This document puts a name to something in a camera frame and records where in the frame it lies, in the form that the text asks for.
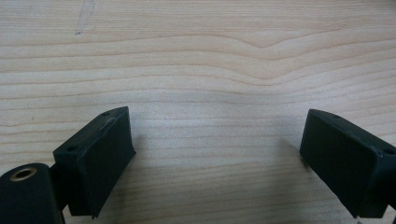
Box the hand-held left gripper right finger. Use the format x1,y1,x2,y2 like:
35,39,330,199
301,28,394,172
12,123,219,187
299,108,396,219

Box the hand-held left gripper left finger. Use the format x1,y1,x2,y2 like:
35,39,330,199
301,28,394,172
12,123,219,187
50,105,137,219

